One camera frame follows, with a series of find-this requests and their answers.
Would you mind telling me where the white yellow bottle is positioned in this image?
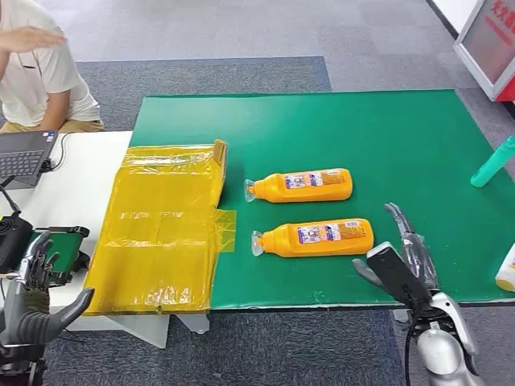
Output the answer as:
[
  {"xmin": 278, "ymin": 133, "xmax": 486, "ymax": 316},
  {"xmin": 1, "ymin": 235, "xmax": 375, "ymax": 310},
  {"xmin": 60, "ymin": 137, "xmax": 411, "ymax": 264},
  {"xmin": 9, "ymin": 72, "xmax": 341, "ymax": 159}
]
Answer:
[{"xmin": 495, "ymin": 244, "xmax": 515, "ymax": 293}]

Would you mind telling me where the person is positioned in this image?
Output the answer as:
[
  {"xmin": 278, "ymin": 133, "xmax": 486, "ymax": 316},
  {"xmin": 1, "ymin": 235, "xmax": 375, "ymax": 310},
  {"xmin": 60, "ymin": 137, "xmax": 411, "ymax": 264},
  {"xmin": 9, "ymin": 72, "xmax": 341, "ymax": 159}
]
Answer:
[{"xmin": 0, "ymin": 0, "xmax": 106, "ymax": 134}]

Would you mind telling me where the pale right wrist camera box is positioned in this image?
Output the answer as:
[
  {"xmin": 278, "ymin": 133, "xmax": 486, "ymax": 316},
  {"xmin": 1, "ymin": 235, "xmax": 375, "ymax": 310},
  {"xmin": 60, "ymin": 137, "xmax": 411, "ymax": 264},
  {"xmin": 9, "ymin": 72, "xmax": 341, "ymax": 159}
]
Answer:
[{"xmin": 367, "ymin": 242, "xmax": 433, "ymax": 315}]

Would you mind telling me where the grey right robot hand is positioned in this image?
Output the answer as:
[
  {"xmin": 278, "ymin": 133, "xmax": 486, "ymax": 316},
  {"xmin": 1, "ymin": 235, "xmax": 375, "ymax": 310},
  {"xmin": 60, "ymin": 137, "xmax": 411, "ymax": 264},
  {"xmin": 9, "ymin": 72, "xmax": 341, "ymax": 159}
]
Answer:
[{"xmin": 352, "ymin": 202, "xmax": 439, "ymax": 293}]

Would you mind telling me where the black antenna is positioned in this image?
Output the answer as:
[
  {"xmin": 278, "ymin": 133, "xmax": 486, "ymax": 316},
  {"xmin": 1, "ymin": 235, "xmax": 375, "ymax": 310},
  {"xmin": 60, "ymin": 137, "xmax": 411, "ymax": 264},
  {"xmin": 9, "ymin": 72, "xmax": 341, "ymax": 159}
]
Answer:
[{"xmin": 0, "ymin": 175, "xmax": 20, "ymax": 216}]

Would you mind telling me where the green table mat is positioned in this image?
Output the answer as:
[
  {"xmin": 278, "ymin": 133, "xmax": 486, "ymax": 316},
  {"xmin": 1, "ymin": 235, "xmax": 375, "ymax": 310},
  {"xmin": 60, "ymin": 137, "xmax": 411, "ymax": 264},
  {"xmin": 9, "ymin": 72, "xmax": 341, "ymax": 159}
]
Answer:
[{"xmin": 129, "ymin": 89, "xmax": 515, "ymax": 311}]

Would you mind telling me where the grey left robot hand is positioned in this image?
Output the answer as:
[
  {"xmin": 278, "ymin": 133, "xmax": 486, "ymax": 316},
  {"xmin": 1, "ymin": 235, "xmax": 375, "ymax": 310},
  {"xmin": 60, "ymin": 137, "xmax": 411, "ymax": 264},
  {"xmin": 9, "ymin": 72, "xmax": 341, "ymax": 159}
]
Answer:
[{"xmin": 0, "ymin": 230, "xmax": 95, "ymax": 348}]

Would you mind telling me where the black box with fan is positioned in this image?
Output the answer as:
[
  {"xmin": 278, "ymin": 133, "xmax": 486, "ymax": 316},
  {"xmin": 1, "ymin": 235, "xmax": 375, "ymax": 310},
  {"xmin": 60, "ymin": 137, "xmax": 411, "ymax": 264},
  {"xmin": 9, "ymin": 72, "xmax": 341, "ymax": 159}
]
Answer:
[{"xmin": 0, "ymin": 210, "xmax": 34, "ymax": 273}]

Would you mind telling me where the small green belt conveyor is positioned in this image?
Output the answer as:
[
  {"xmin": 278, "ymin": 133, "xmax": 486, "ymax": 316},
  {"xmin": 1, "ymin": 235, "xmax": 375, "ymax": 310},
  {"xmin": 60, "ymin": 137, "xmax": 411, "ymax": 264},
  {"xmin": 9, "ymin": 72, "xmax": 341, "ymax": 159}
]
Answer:
[{"xmin": 28, "ymin": 226, "xmax": 91, "ymax": 287}]

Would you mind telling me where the black laptop cable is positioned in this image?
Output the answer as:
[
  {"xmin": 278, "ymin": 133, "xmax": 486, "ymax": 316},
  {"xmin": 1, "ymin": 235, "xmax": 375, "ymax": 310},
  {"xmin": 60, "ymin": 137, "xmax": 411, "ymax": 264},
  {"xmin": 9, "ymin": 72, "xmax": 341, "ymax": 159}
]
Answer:
[{"xmin": 40, "ymin": 133, "xmax": 71, "ymax": 173}]

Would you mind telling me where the orange detergent bottle clear cap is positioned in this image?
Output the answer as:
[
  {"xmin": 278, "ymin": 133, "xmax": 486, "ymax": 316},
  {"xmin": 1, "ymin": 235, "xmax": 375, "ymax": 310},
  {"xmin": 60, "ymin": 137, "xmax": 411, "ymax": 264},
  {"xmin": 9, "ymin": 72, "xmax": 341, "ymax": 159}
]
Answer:
[
  {"xmin": 251, "ymin": 217, "xmax": 375, "ymax": 259},
  {"xmin": 244, "ymin": 168, "xmax": 353, "ymax": 204}
]

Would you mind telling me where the teal plastic bottle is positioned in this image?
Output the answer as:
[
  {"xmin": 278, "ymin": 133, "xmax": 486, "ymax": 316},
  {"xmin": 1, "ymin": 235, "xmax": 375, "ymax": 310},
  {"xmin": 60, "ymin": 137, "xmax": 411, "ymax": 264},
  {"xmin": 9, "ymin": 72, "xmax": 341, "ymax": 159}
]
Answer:
[{"xmin": 470, "ymin": 135, "xmax": 515, "ymax": 188}]

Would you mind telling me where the yellow taped cardboard sheet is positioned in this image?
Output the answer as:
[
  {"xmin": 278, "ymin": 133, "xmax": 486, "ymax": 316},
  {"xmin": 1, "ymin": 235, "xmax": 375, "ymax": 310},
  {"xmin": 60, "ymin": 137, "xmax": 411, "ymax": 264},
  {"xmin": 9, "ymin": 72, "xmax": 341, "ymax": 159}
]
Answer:
[{"xmin": 83, "ymin": 139, "xmax": 237, "ymax": 316}]

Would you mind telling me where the person's right hand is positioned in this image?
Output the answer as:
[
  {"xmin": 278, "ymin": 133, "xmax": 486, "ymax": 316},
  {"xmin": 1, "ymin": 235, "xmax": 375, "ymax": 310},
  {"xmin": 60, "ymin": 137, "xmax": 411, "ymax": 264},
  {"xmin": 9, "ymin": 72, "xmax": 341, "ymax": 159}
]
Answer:
[{"xmin": 0, "ymin": 27, "xmax": 68, "ymax": 53}]

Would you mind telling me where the dark grey laptop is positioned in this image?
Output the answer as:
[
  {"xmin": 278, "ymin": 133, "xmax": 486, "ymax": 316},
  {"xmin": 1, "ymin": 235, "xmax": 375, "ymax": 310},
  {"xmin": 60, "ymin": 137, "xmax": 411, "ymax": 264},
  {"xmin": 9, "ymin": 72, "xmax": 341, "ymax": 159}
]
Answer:
[{"xmin": 0, "ymin": 129, "xmax": 59, "ymax": 190}]

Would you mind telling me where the white table base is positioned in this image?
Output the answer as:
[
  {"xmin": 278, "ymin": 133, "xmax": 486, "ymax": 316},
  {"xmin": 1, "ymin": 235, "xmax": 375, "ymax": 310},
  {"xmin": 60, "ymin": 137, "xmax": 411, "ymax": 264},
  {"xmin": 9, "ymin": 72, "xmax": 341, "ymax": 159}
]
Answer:
[{"xmin": 69, "ymin": 313, "xmax": 211, "ymax": 350}]

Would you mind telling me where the white red display stand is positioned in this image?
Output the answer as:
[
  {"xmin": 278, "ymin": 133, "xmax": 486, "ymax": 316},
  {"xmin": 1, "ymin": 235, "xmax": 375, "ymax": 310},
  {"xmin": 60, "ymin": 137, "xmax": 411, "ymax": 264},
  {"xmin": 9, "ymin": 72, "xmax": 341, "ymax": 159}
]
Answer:
[{"xmin": 453, "ymin": 0, "xmax": 515, "ymax": 103}]

